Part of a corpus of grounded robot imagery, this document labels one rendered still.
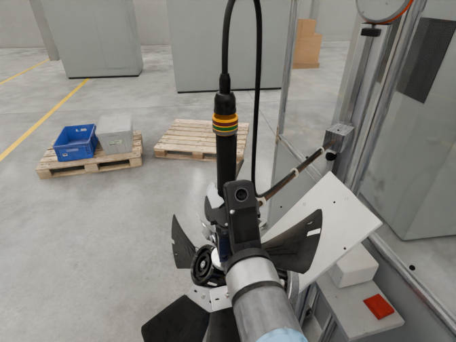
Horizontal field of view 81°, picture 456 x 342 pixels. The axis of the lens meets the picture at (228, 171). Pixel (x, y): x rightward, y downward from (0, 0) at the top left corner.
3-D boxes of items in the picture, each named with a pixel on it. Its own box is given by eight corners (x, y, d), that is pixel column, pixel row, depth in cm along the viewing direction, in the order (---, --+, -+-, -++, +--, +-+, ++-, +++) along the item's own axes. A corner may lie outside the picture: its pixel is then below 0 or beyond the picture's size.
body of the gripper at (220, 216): (212, 237, 52) (224, 294, 42) (211, 204, 47) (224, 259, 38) (250, 231, 54) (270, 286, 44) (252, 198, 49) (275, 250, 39)
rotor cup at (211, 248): (215, 269, 93) (184, 259, 86) (242, 242, 88) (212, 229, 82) (224, 309, 81) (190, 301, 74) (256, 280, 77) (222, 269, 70)
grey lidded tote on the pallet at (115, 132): (136, 133, 394) (132, 112, 376) (135, 153, 346) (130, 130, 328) (107, 136, 385) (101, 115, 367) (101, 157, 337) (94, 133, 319)
